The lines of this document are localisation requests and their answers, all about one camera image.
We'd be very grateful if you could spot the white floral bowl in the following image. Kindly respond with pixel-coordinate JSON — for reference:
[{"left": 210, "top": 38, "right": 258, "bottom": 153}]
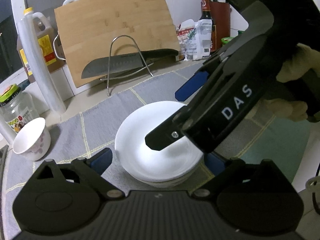
[
  {"left": 132, "top": 164, "right": 198, "bottom": 189},
  {"left": 12, "top": 118, "right": 51, "bottom": 161}
]

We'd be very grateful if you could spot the grey and teal checked mat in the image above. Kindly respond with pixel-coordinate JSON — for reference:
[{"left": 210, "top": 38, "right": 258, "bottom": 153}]
[{"left": 12, "top": 63, "right": 304, "bottom": 239}]

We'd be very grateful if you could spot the red printed food bag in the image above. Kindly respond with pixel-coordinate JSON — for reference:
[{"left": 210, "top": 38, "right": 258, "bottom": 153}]
[{"left": 176, "top": 19, "right": 195, "bottom": 55}]

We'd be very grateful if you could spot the brown knife block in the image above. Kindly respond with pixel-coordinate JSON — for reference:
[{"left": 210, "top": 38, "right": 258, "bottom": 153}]
[{"left": 209, "top": 0, "right": 231, "bottom": 49}]

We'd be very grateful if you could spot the tall cling film roll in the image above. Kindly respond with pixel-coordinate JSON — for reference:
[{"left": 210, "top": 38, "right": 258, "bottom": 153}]
[{"left": 17, "top": 15, "right": 66, "bottom": 115}]

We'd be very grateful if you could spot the dark soy sauce bottle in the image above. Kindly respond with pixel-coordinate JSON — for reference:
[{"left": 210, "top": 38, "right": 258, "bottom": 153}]
[{"left": 200, "top": 0, "right": 217, "bottom": 54}]

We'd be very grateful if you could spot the bamboo cutting board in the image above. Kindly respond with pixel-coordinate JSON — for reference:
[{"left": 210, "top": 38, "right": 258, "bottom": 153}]
[{"left": 54, "top": 0, "right": 180, "bottom": 88}]

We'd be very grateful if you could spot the glass jar green lid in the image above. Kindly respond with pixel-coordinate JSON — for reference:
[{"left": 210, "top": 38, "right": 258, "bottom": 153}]
[{"left": 1, "top": 84, "right": 39, "bottom": 133}]

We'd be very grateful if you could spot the cooking oil jug yellow cap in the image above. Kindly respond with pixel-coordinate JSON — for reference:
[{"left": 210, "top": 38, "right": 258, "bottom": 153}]
[{"left": 16, "top": 7, "right": 63, "bottom": 83}]

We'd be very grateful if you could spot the cleaver knife black handle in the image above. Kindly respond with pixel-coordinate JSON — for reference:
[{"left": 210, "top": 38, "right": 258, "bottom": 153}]
[{"left": 81, "top": 49, "right": 178, "bottom": 79}]

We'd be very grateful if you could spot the wire knife rack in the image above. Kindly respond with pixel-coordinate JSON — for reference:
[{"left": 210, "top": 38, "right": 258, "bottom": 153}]
[{"left": 99, "top": 35, "right": 154, "bottom": 96}]

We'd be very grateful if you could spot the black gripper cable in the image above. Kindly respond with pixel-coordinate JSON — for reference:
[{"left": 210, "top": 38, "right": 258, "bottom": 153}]
[{"left": 305, "top": 159, "right": 320, "bottom": 215}]

